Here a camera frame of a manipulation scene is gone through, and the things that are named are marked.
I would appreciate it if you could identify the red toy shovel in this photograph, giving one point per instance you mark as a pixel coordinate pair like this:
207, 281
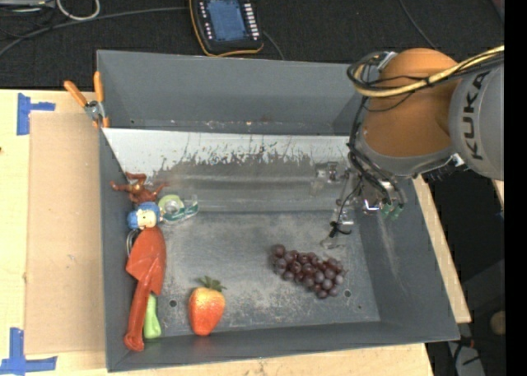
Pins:
148, 259

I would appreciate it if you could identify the brown cardboard board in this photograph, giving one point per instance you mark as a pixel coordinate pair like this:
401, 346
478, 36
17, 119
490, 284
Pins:
62, 222

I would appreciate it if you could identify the clear tape dispenser green roll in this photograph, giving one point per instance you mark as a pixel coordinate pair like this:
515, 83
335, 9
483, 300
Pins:
175, 207

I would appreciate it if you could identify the red toy strawberry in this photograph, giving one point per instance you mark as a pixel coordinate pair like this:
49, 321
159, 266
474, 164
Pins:
206, 308

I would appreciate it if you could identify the purple toy grape bunch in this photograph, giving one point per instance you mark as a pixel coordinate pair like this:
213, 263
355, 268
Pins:
309, 269

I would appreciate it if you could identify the grey metal bin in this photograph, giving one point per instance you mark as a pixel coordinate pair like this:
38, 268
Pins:
247, 242

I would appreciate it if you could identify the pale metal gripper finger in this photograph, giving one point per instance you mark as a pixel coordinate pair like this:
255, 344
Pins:
330, 173
334, 242

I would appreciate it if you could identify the red-brown toy insect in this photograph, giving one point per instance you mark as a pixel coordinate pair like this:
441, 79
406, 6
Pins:
138, 190

